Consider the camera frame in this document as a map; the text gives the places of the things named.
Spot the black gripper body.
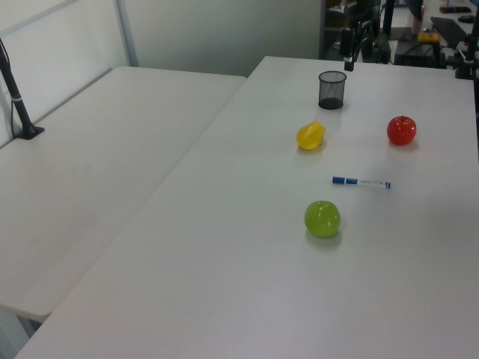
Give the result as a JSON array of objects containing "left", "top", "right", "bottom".
[{"left": 346, "top": 0, "right": 376, "bottom": 30}]

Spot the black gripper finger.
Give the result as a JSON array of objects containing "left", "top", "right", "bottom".
[
  {"left": 360, "top": 31, "right": 374, "bottom": 61},
  {"left": 339, "top": 28, "right": 355, "bottom": 72}
]

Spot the black mesh pen cup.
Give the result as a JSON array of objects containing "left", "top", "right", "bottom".
[{"left": 318, "top": 70, "right": 347, "bottom": 111}]

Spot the blue white marker pen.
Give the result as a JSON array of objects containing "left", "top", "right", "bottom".
[{"left": 331, "top": 176, "right": 393, "bottom": 191}]

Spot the black equipment box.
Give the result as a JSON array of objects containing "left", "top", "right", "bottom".
[{"left": 394, "top": 39, "right": 448, "bottom": 70}]

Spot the pink bottle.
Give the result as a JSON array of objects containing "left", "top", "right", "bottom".
[{"left": 411, "top": 3, "right": 426, "bottom": 33}]

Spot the black keyboard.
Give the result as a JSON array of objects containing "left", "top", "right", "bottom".
[{"left": 430, "top": 16, "right": 469, "bottom": 49}]

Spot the red apple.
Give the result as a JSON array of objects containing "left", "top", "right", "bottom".
[{"left": 386, "top": 115, "right": 418, "bottom": 146}]

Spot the yellow star fruit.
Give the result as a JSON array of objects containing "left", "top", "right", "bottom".
[{"left": 296, "top": 120, "right": 326, "bottom": 151}]

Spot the green apple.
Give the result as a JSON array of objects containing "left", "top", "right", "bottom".
[{"left": 303, "top": 200, "right": 341, "bottom": 238}]

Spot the black pole with base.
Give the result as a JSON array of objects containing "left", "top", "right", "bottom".
[{"left": 0, "top": 37, "right": 45, "bottom": 141}]

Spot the black camera stand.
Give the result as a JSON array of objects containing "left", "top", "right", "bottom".
[{"left": 454, "top": 10, "right": 479, "bottom": 80}]

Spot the aluminium partition post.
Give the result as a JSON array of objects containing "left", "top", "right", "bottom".
[{"left": 114, "top": 0, "right": 140, "bottom": 69}]

